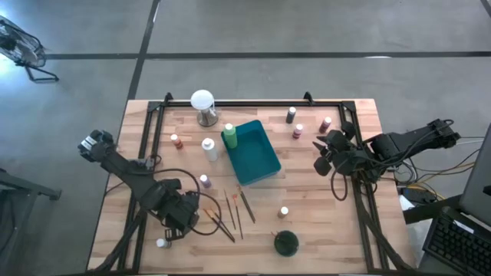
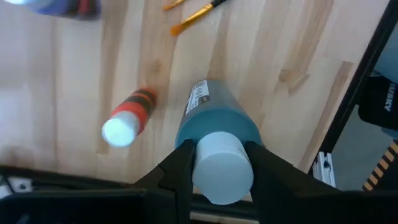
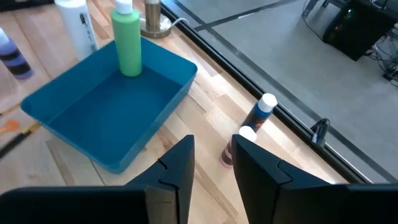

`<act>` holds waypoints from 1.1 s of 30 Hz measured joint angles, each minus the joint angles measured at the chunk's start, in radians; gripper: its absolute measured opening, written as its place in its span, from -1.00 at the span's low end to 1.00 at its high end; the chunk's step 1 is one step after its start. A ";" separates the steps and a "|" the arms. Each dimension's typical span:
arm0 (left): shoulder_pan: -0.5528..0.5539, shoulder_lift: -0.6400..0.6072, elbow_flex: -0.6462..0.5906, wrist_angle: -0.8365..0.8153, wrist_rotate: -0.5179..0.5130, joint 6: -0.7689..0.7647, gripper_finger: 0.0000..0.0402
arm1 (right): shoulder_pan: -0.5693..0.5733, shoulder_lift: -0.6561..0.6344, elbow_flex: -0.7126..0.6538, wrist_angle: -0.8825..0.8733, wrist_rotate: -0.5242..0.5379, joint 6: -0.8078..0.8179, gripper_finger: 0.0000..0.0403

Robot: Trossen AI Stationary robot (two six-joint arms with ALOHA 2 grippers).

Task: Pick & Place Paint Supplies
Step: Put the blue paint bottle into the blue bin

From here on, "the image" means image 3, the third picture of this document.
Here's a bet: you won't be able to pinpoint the blue plastic bin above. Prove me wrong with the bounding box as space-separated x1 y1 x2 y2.
20 36 198 174

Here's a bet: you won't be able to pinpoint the white lamp cable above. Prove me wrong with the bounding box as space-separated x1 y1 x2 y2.
169 16 191 28

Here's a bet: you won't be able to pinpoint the purple paint bottle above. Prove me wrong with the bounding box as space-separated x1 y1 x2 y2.
0 27 34 80

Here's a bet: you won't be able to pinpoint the large green paint bottle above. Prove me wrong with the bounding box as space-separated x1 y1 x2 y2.
109 0 143 78

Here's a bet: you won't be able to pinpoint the black computer case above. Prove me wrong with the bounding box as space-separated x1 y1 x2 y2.
322 0 398 62

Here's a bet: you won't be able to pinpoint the pink paint bottle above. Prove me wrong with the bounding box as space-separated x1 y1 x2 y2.
220 125 258 169

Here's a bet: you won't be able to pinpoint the tangled floor cables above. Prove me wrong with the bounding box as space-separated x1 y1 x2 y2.
366 40 398 88

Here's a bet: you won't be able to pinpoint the tall white bottle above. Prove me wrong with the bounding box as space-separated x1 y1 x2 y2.
54 0 99 62

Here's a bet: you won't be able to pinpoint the paintbrush with orange flat bristles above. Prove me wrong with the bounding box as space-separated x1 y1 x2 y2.
0 119 21 135

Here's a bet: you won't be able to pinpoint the paintbrush with tan bristles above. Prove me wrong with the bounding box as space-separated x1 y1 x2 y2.
0 121 42 159

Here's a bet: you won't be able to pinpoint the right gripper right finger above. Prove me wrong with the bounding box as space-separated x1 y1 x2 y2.
231 134 345 224

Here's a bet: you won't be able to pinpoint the dark blue paint bottle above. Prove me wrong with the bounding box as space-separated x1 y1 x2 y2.
241 92 279 133

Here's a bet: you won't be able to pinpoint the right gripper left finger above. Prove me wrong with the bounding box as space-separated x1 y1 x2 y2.
123 134 196 224

